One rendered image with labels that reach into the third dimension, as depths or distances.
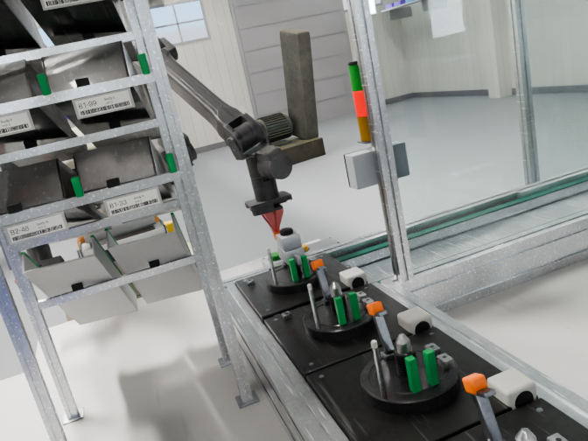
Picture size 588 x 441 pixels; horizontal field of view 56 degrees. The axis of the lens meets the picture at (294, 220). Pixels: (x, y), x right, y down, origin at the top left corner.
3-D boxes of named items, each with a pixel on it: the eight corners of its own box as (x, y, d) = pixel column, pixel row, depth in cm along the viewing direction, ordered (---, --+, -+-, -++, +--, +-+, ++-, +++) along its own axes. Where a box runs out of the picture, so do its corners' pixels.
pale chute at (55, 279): (80, 325, 124) (78, 307, 126) (138, 310, 125) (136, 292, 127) (21, 273, 99) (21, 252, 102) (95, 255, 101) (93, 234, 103)
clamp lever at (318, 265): (322, 299, 108) (310, 262, 109) (332, 297, 108) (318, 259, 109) (327, 299, 104) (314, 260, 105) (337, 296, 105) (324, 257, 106)
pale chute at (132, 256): (146, 304, 128) (144, 286, 130) (203, 290, 129) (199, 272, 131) (106, 248, 103) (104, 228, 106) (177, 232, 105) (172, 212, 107)
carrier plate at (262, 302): (236, 289, 135) (234, 280, 135) (326, 259, 142) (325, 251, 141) (263, 325, 113) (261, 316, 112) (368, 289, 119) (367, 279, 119)
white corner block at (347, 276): (341, 289, 122) (338, 271, 121) (360, 282, 124) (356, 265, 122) (350, 296, 118) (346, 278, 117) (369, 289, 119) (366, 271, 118)
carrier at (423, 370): (307, 386, 89) (291, 316, 86) (437, 336, 95) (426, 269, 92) (377, 482, 67) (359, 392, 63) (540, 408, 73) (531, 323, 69)
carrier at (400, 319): (265, 328, 112) (251, 270, 108) (372, 290, 118) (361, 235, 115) (307, 385, 89) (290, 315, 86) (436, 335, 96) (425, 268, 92)
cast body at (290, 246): (279, 257, 128) (272, 228, 126) (297, 252, 129) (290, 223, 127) (290, 268, 120) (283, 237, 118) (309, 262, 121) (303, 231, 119)
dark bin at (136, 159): (122, 224, 121) (115, 192, 122) (181, 209, 122) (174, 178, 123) (80, 195, 93) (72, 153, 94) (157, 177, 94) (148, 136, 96)
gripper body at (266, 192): (293, 201, 130) (286, 171, 128) (252, 213, 128) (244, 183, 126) (285, 197, 136) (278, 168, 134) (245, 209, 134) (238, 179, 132)
